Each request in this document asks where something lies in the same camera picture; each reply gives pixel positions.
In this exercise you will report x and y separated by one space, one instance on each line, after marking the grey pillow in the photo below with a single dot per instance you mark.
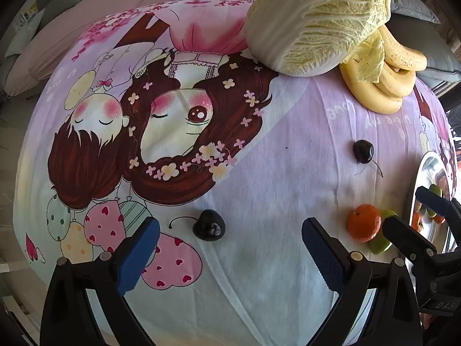
443 57
410 7

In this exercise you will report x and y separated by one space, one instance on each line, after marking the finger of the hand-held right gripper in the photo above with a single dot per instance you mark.
441 205
407 239

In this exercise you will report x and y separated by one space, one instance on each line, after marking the dark red cherry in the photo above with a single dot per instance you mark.
207 227
362 151

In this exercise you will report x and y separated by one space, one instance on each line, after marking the napa cabbage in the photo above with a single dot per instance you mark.
306 18

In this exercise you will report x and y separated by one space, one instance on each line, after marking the green mango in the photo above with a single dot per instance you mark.
380 247
435 190

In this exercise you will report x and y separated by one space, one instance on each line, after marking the printed cartoon blanket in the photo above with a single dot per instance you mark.
270 169

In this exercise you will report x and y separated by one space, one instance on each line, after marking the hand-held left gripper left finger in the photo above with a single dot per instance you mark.
138 256

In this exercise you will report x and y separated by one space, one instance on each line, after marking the silver metal plate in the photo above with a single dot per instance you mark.
426 173

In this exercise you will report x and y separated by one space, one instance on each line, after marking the small orange tangerine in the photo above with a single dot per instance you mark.
363 225

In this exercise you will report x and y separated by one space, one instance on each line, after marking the spotted yellow banana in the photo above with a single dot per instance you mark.
407 59

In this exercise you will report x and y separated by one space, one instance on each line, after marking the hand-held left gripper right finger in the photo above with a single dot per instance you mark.
322 252

